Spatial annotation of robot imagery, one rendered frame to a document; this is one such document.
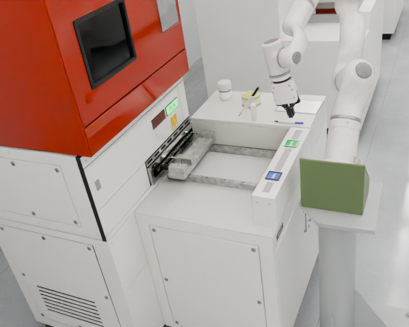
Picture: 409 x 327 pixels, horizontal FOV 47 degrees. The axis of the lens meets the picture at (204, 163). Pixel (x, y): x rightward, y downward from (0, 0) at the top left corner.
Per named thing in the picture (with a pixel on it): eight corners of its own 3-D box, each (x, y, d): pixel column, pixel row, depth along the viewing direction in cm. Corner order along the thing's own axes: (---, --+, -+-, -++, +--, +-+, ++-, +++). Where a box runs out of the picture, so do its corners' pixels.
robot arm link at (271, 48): (295, 67, 191) (278, 67, 198) (287, 36, 185) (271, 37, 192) (282, 76, 187) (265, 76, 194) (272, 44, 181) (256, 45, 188)
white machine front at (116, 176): (102, 241, 192) (74, 157, 171) (189, 141, 253) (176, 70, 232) (108, 242, 191) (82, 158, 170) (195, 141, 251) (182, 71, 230)
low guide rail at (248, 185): (167, 178, 225) (166, 172, 223) (169, 176, 226) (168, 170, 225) (269, 193, 204) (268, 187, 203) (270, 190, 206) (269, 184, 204)
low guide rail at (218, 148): (191, 149, 245) (191, 144, 243) (193, 147, 247) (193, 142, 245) (286, 159, 224) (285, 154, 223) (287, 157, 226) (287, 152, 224)
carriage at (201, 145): (169, 178, 219) (167, 172, 218) (201, 139, 247) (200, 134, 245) (184, 180, 216) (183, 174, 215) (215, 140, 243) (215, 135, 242)
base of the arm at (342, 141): (367, 175, 189) (374, 131, 192) (358, 164, 172) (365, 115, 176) (320, 170, 198) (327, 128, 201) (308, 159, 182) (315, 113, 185)
